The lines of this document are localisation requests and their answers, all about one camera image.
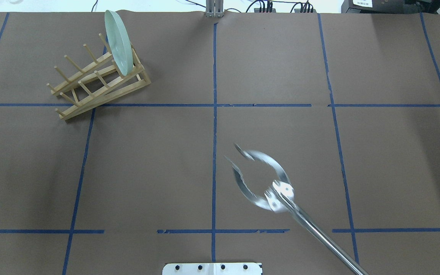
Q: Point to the light green plate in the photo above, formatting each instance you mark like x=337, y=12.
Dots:
x=119, y=42

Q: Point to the wooden dish rack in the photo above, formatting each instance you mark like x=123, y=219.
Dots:
x=97, y=83

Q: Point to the black computer box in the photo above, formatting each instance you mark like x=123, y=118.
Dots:
x=373, y=6

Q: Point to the shiny metal ring tool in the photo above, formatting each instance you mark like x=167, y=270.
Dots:
x=279, y=198

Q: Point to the aluminium frame post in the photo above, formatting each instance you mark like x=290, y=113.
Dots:
x=214, y=8

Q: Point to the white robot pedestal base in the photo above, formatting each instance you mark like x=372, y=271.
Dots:
x=225, y=268

